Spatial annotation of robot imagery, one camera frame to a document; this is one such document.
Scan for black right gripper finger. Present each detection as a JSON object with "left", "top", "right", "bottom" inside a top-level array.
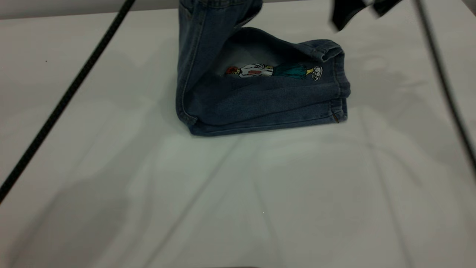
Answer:
[
  {"left": 373, "top": 0, "right": 404, "bottom": 17},
  {"left": 331, "top": 0, "right": 369, "bottom": 32}
]

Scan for blue denim pants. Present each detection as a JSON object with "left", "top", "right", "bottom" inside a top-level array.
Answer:
[{"left": 176, "top": 0, "right": 351, "bottom": 137}]

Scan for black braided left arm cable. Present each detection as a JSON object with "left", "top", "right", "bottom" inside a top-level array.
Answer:
[{"left": 0, "top": 0, "right": 136, "bottom": 203}]

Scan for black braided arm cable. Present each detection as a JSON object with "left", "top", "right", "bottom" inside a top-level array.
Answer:
[
  {"left": 0, "top": 0, "right": 136, "bottom": 203},
  {"left": 413, "top": 0, "right": 476, "bottom": 170}
]

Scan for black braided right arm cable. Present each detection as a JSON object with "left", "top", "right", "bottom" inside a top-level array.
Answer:
[{"left": 413, "top": 0, "right": 476, "bottom": 170}]

